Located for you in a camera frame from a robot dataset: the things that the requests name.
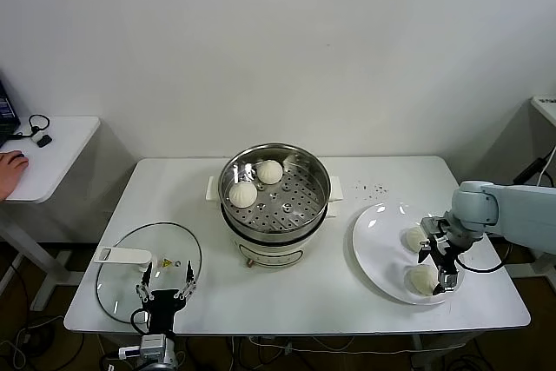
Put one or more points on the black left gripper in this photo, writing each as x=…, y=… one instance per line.
x=163, y=306

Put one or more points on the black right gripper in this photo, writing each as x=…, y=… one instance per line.
x=445, y=258

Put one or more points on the white steamed baozi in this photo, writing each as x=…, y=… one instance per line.
x=419, y=280
x=412, y=237
x=268, y=171
x=242, y=194

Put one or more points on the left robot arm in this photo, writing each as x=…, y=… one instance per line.
x=154, y=349

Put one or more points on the stainless steel steamer basket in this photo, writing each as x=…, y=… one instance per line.
x=313, y=180

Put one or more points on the person's hand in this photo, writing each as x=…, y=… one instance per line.
x=11, y=175

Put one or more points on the white round plate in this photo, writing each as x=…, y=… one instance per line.
x=378, y=249

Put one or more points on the dark crumbs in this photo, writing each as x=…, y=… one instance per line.
x=380, y=190

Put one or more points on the white electric cooker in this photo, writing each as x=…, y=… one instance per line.
x=269, y=251

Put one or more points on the small black device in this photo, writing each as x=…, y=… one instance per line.
x=44, y=141

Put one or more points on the black earphones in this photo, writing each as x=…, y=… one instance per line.
x=31, y=121

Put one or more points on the black laptop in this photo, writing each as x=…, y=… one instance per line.
x=6, y=114

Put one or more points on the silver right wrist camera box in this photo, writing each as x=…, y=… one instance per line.
x=434, y=227

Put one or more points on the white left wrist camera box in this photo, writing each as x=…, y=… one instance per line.
x=129, y=351

